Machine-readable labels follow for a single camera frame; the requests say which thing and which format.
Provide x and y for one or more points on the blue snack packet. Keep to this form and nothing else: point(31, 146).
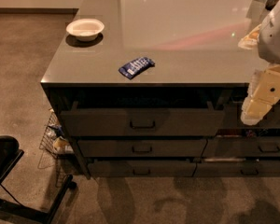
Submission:
point(136, 67)

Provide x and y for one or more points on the wire basket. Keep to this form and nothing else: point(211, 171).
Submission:
point(51, 156)

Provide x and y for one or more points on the snack bag on counter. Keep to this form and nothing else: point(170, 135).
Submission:
point(250, 41)

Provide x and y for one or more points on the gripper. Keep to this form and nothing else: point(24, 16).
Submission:
point(275, 39)

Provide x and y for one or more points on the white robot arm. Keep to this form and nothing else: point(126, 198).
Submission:
point(269, 38)

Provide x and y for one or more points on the grey counter cabinet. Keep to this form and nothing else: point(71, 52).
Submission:
point(194, 45)

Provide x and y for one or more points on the white bowl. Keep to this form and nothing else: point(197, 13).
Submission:
point(85, 30)

